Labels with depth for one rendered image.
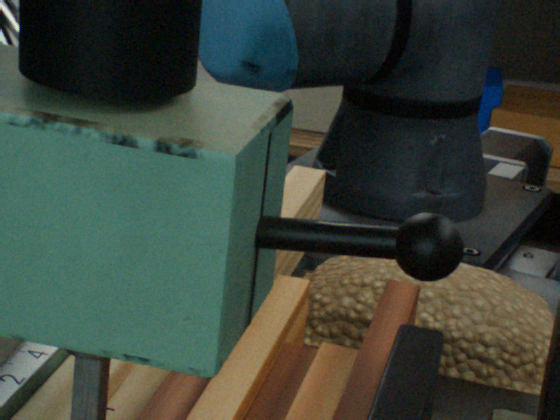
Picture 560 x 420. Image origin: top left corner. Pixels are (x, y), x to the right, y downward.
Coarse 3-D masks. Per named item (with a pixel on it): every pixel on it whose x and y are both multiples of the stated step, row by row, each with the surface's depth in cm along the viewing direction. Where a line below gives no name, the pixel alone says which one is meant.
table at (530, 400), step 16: (304, 272) 69; (448, 384) 58; (464, 384) 58; (480, 384) 58; (448, 400) 57; (464, 400) 57; (480, 400) 57; (496, 400) 57; (512, 400) 57; (528, 400) 57; (432, 416) 55; (448, 416) 55; (464, 416) 55; (480, 416) 56
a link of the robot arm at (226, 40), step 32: (224, 0) 91; (256, 0) 88; (288, 0) 89; (320, 0) 91; (352, 0) 92; (384, 0) 94; (224, 32) 92; (256, 32) 89; (288, 32) 89; (320, 32) 91; (352, 32) 93; (384, 32) 94; (224, 64) 93; (256, 64) 90; (288, 64) 91; (320, 64) 93; (352, 64) 95
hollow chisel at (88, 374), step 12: (84, 360) 39; (96, 360) 39; (108, 360) 40; (84, 372) 39; (96, 372) 39; (108, 372) 40; (84, 384) 39; (96, 384) 39; (72, 396) 40; (84, 396) 40; (96, 396) 40; (72, 408) 40; (84, 408) 40; (96, 408) 40
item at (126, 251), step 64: (0, 64) 38; (0, 128) 34; (64, 128) 33; (128, 128) 33; (192, 128) 34; (256, 128) 35; (0, 192) 34; (64, 192) 34; (128, 192) 33; (192, 192) 33; (256, 192) 35; (0, 256) 35; (64, 256) 35; (128, 256) 34; (192, 256) 34; (256, 256) 37; (0, 320) 36; (64, 320) 35; (128, 320) 35; (192, 320) 34
